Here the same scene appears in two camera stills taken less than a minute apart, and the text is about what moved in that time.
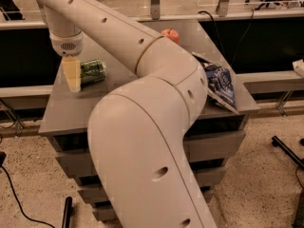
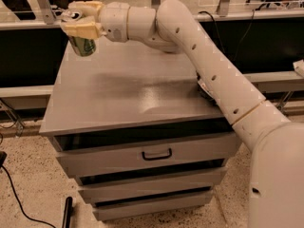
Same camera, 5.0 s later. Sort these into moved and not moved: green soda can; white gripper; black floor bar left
Moved: green soda can; white gripper
Not moved: black floor bar left
